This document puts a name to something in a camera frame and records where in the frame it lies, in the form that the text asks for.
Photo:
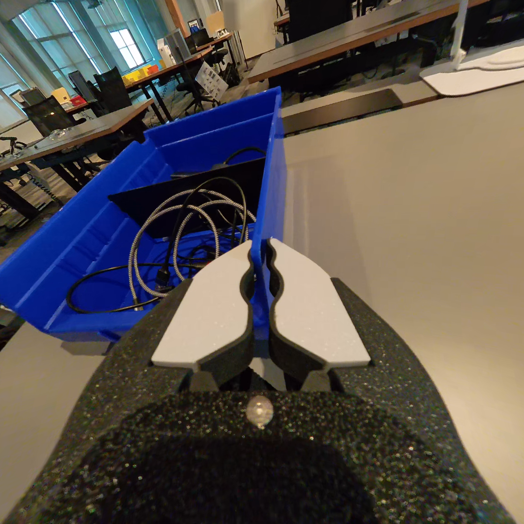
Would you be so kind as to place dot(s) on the blue bin with divider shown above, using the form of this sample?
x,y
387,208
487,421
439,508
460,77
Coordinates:
x,y
61,254

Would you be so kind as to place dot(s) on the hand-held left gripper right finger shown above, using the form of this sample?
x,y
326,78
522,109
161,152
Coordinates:
x,y
315,319

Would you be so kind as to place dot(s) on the black office chair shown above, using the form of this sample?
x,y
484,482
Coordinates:
x,y
196,86
49,114
315,20
110,86

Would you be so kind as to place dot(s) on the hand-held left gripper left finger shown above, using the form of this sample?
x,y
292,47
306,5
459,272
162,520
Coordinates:
x,y
204,319

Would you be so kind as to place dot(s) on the white document stand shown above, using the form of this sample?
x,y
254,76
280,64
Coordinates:
x,y
470,77

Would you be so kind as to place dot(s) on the black bin divider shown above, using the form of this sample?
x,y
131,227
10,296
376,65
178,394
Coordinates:
x,y
135,200

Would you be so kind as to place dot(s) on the printed paper sign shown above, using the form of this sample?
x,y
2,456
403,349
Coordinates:
x,y
211,80

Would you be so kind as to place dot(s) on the wooden office table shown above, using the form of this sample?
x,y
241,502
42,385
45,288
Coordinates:
x,y
327,45
102,123
163,71

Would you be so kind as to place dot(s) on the yellow plastic bin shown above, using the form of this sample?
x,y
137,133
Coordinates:
x,y
139,75

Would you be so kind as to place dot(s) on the wooden support post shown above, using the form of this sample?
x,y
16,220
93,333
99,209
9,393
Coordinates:
x,y
178,16

